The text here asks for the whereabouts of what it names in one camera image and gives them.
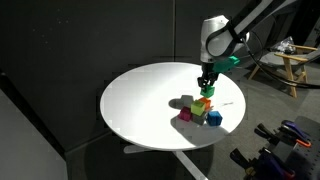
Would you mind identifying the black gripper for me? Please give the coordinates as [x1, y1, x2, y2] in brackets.
[197, 63, 219, 88]

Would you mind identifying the dark green toy block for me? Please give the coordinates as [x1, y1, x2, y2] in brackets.
[200, 85, 215, 98]

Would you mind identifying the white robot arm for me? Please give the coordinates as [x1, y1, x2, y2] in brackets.
[197, 0, 296, 90]

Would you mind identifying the orange toy block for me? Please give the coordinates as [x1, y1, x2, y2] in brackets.
[199, 97, 211, 110]

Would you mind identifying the lime green toy block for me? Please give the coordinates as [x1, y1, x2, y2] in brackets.
[191, 100, 205, 116]

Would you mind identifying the blue toy block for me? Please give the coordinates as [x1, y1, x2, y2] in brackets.
[207, 111, 222, 126]

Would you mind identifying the grey toy block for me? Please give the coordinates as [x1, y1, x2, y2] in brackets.
[192, 112, 207, 125]

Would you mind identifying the magenta toy block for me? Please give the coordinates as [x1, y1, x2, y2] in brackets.
[178, 106, 192, 122]

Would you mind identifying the round white table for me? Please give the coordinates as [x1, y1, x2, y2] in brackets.
[100, 62, 246, 151]

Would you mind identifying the wooden chair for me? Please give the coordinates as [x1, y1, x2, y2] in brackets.
[249, 37, 320, 98]

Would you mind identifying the white table base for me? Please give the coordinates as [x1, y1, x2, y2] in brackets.
[123, 145, 209, 180]

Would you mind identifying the purple clamp with orange tip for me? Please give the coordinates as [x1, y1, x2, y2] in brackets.
[279, 120, 311, 147]

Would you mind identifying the purple black clamp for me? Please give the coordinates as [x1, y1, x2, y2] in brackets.
[230, 148, 296, 180]

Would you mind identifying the perforated metal board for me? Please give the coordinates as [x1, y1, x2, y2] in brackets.
[285, 116, 320, 180]

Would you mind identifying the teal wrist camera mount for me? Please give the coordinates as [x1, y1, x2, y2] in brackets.
[213, 56, 240, 73]

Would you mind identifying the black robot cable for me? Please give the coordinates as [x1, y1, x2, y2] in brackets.
[241, 31, 320, 90]

